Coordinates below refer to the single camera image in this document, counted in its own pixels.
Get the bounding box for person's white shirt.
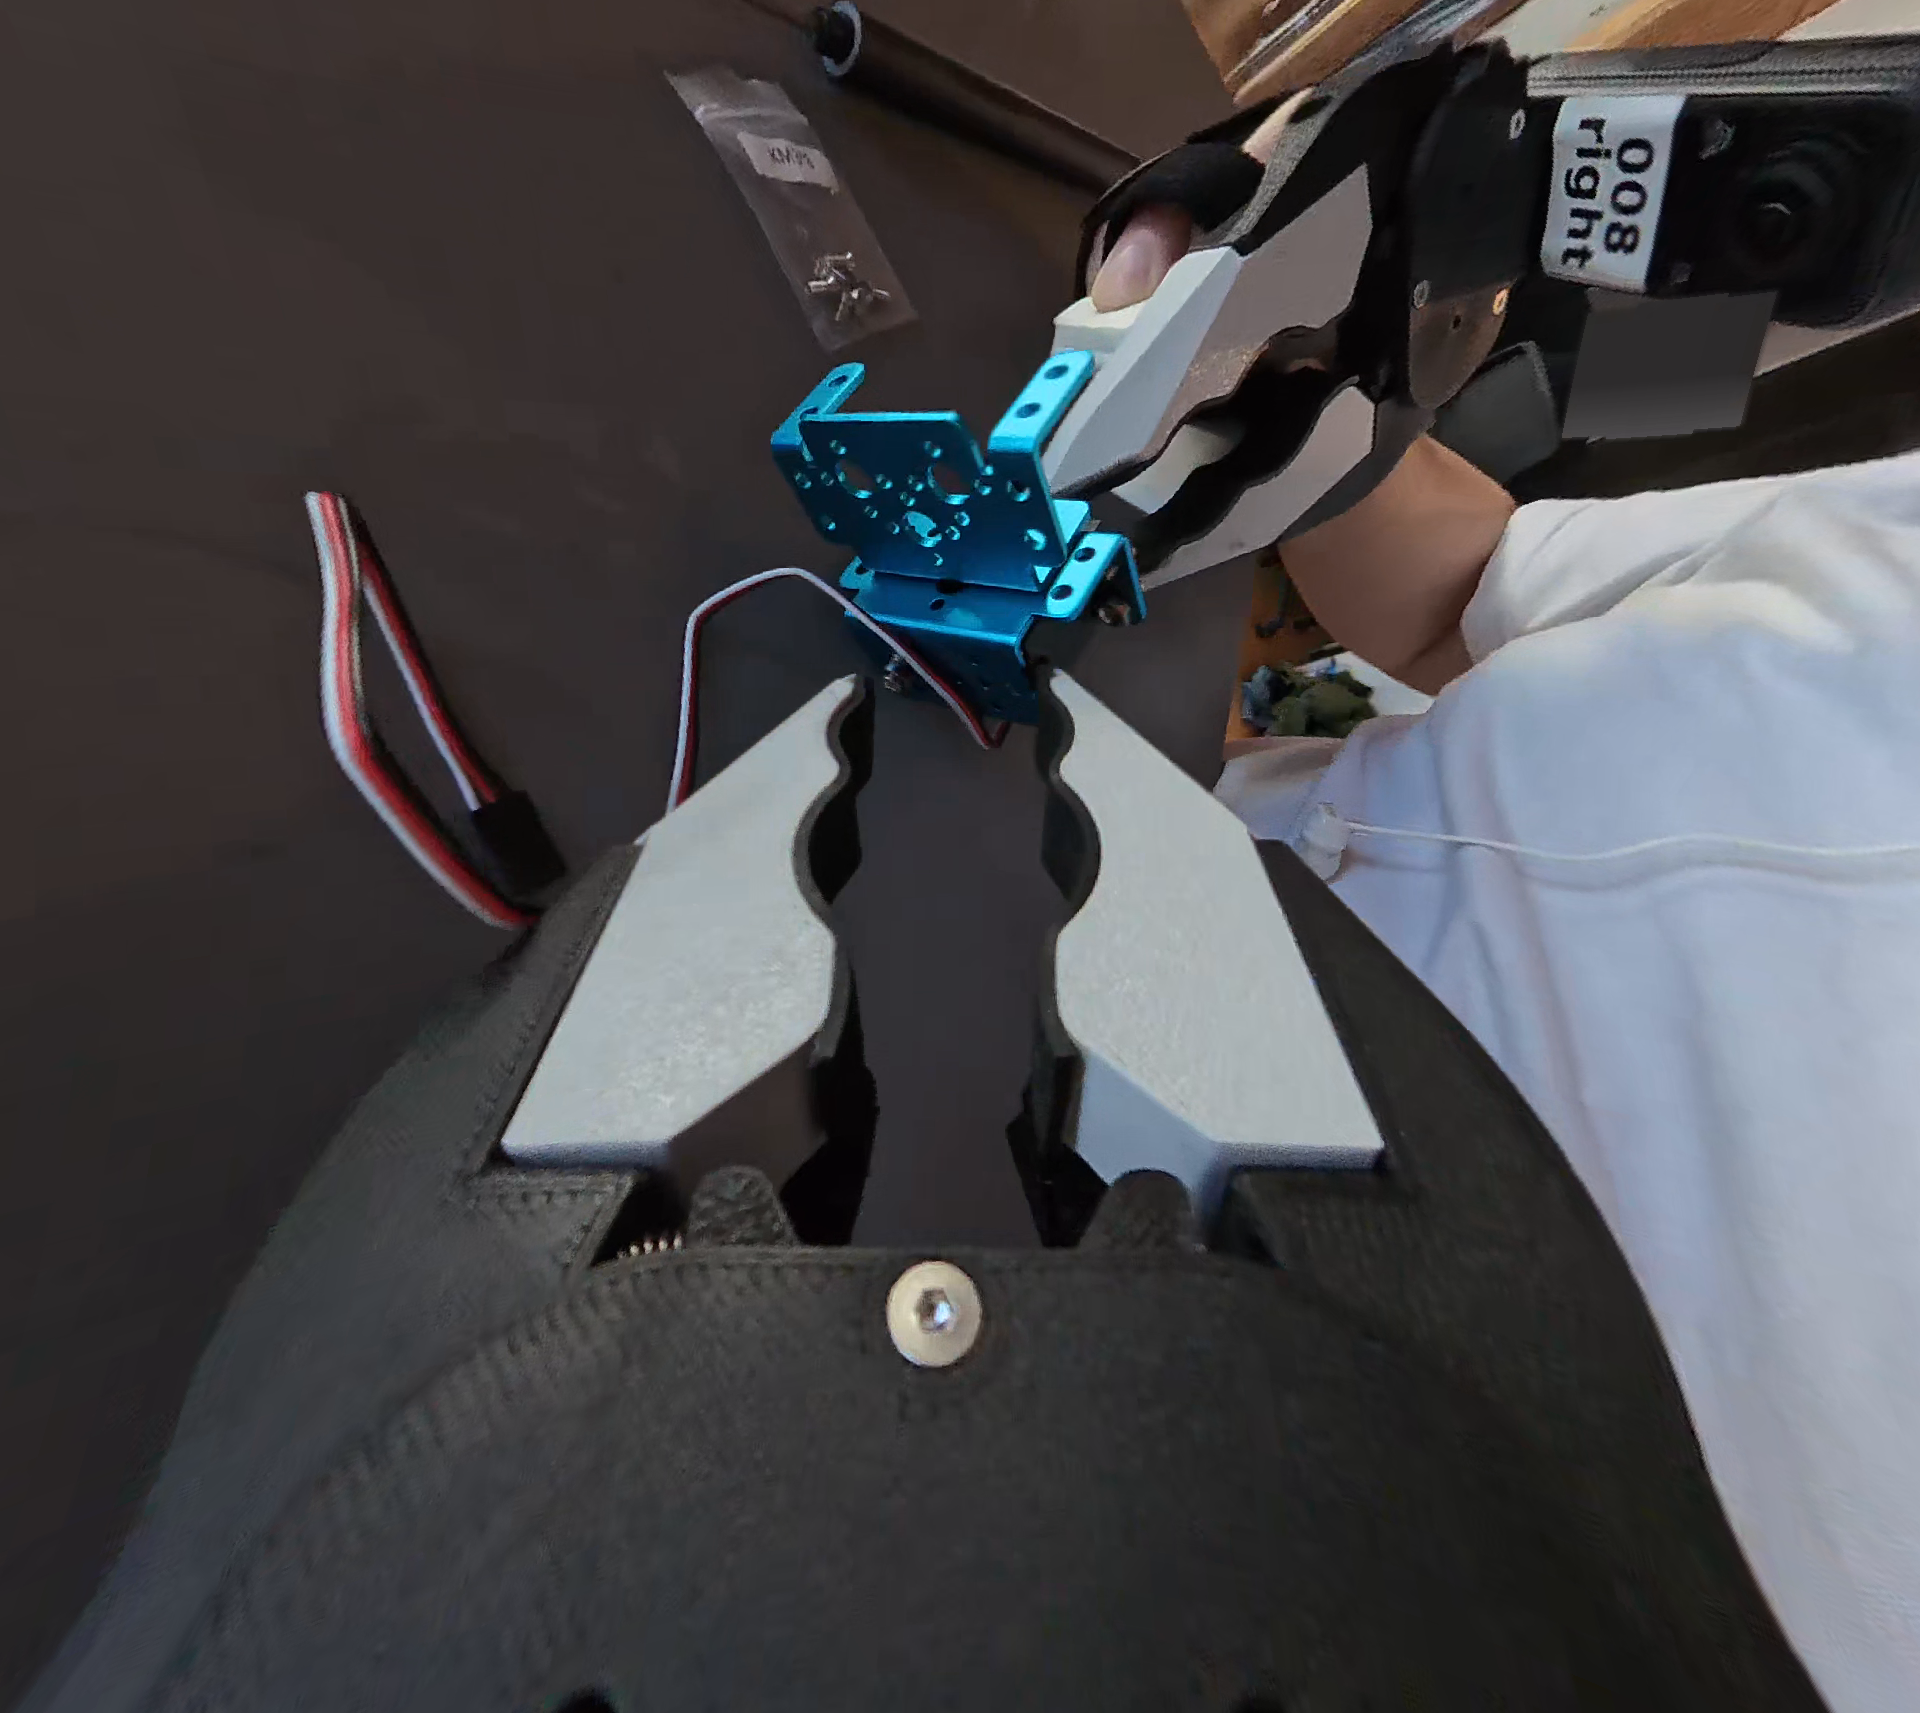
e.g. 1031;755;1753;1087
1213;450;1920;1713

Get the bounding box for black screwdriver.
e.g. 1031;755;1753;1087
703;0;1141;192

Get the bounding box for person's right forearm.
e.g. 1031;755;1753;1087
1273;438;1517;694

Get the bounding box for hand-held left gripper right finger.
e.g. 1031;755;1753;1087
1033;669;1387;1235

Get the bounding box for clear screw bag white label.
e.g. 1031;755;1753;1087
664;63;918;355

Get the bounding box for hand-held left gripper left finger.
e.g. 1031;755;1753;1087
498;675;880;1235

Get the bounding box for dark desk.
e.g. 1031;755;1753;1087
0;0;1261;1713

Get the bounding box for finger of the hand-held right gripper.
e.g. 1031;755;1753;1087
1046;164;1373;494
1116;371;1390;593

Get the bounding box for black servo with blue bracket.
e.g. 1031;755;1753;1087
768;351;1151;733

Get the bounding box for person's right hand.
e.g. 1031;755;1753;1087
1087;90;1318;314

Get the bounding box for white earbud cable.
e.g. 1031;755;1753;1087
1342;817;1920;869

